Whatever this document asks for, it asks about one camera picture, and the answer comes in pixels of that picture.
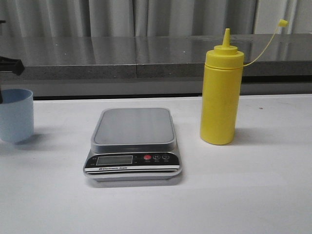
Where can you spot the grey stone counter ledge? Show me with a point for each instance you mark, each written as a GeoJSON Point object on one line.
{"type": "Point", "coordinates": [112, 67]}

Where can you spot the light blue plastic cup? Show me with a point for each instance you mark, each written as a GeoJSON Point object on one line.
{"type": "Point", "coordinates": [16, 115]}

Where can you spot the yellow squeeze bottle with cap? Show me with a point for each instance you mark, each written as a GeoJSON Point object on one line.
{"type": "Point", "coordinates": [222, 79]}

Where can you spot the silver digital kitchen scale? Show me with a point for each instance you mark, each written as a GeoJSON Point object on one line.
{"type": "Point", "coordinates": [133, 144]}

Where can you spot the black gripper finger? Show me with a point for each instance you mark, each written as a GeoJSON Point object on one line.
{"type": "Point", "coordinates": [10, 65]}

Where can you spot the grey pleated curtain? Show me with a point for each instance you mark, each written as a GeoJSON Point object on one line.
{"type": "Point", "coordinates": [149, 18]}

